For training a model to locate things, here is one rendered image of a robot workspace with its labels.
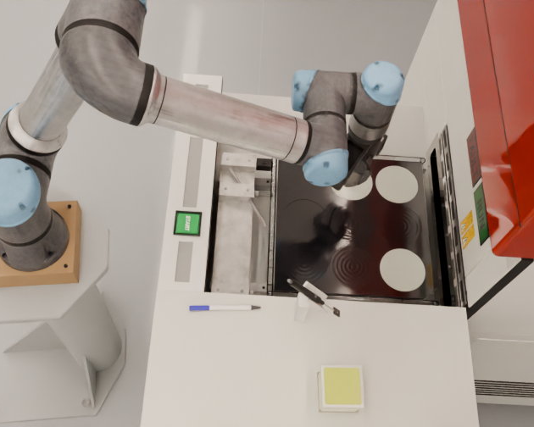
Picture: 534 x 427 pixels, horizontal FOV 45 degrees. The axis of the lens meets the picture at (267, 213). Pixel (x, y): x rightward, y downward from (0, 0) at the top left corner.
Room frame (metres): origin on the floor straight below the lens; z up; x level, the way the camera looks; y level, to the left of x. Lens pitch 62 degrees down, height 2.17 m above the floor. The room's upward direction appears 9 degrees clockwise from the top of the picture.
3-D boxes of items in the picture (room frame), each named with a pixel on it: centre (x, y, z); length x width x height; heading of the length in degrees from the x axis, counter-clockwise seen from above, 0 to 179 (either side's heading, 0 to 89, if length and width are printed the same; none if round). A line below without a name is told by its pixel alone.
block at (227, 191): (0.71, 0.08, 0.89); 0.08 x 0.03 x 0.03; 96
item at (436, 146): (0.71, -0.40, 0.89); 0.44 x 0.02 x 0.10; 6
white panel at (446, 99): (0.89, -0.40, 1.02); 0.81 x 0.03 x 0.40; 6
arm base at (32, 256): (0.52, 0.49, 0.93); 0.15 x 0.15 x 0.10
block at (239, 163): (0.79, 0.08, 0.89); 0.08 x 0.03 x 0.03; 96
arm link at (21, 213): (0.53, 0.49, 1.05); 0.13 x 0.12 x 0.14; 7
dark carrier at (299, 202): (0.68, -0.19, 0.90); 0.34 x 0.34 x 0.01; 6
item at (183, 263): (0.70, 0.17, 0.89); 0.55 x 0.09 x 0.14; 6
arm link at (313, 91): (0.72, -0.07, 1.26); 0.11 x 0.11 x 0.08; 7
